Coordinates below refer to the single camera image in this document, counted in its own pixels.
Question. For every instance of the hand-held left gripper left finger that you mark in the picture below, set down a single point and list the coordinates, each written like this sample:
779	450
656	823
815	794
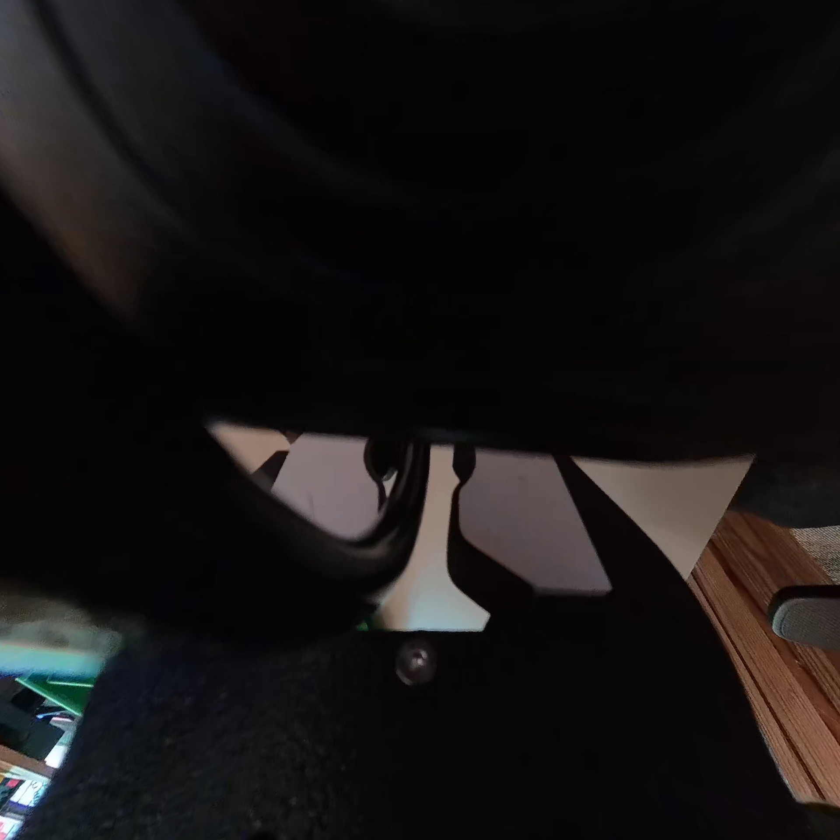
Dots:
321	485

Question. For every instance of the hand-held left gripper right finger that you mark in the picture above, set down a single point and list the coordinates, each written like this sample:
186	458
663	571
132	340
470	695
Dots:
525	525

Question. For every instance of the wooden cabinet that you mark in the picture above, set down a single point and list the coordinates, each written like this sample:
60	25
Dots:
754	656

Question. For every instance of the dark grey office chair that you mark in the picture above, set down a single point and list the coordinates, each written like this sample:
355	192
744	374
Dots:
810	620

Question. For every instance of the green crate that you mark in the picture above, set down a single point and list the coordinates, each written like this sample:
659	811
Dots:
59	695

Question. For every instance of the cluttered shelf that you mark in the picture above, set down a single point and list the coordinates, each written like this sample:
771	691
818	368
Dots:
26	787

